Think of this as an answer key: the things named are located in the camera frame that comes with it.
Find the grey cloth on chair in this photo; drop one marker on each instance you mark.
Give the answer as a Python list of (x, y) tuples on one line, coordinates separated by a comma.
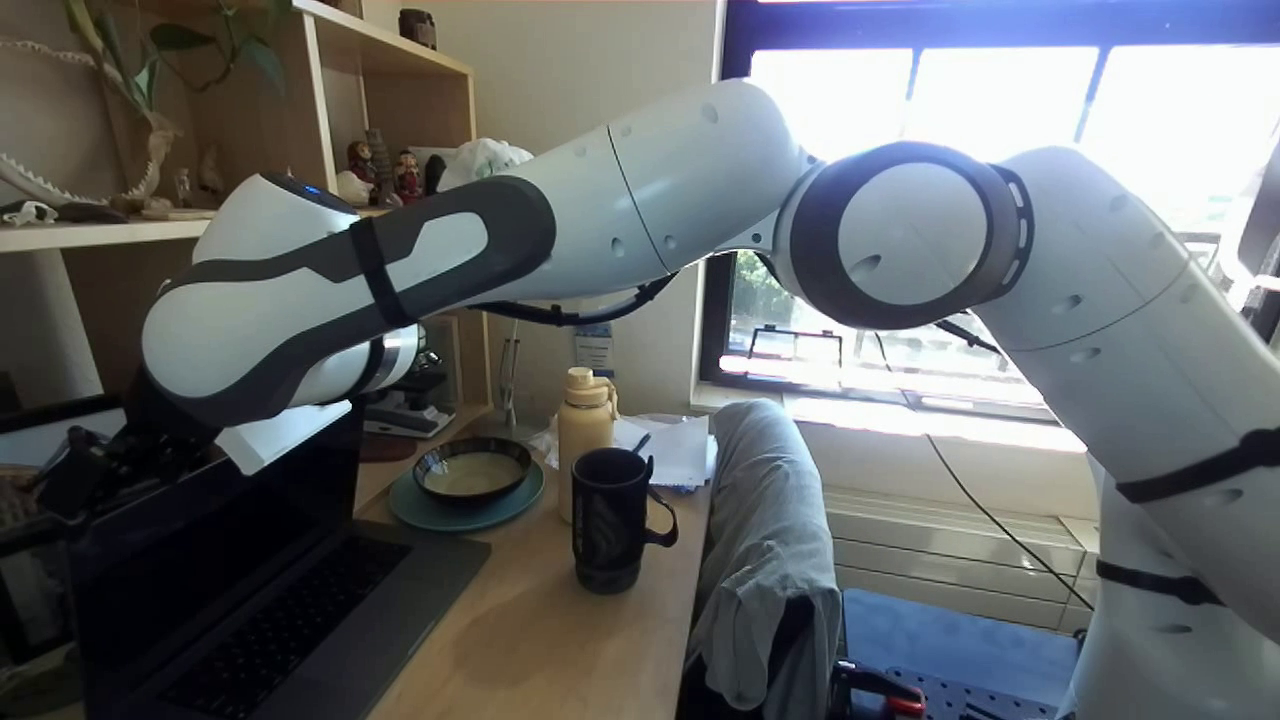
[(767, 562)]

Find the white paper sheets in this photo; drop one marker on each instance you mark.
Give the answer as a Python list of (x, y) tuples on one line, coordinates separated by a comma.
[(674, 454)]

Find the clear plastic bottle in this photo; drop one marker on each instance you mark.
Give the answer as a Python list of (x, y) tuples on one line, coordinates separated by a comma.
[(594, 348)]

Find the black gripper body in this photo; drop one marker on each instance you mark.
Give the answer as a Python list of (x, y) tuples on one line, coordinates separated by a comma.
[(160, 424)]

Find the dark bowl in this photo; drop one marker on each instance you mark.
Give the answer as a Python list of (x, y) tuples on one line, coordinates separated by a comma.
[(469, 473)]

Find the blue mat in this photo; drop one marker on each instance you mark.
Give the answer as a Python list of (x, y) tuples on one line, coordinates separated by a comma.
[(987, 664)]

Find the black mug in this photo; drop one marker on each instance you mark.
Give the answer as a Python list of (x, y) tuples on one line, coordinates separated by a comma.
[(610, 526)]

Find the small pale figurine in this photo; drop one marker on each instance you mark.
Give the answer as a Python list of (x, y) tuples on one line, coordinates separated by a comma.
[(356, 171)]

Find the white printed cap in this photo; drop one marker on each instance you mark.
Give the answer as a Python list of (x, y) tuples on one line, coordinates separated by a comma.
[(483, 156)]

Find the black framed photo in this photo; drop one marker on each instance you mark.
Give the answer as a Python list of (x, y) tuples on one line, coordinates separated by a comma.
[(27, 441)]

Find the dark grey laptop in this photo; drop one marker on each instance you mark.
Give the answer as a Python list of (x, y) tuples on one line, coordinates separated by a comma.
[(226, 562)]

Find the small dark pot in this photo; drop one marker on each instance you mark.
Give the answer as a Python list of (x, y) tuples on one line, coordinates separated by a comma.
[(418, 24)]

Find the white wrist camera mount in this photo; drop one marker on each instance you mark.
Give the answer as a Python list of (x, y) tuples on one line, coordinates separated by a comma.
[(283, 435)]

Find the thin metal stand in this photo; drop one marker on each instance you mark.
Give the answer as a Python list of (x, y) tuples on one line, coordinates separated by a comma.
[(508, 383)]

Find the dark window frame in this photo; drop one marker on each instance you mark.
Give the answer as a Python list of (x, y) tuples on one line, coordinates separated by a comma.
[(727, 332)]

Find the small dark figurine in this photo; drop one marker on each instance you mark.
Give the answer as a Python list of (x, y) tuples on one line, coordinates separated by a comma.
[(436, 172)]

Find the green trailing plant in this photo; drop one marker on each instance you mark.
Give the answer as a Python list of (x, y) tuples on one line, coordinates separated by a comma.
[(135, 80)]

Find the cream water bottle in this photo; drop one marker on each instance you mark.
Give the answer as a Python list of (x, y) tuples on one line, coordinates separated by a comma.
[(586, 428)]

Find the small red figurine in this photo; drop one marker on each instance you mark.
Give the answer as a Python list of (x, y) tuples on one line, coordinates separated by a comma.
[(409, 178)]

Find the teal plate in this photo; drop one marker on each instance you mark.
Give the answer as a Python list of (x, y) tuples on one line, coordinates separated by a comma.
[(498, 518)]

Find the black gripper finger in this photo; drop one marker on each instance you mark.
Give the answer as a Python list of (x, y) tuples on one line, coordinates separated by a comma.
[(92, 489), (112, 448)]

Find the black microscope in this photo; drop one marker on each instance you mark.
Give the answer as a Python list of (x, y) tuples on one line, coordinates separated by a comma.
[(423, 384)]

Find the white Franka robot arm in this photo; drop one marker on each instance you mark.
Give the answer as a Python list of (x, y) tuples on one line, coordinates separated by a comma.
[(640, 202)]

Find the white animal skull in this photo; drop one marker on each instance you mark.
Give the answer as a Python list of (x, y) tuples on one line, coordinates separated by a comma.
[(29, 193)]

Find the wooden shelf unit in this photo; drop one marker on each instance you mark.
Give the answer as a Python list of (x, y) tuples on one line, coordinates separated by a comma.
[(105, 274)]

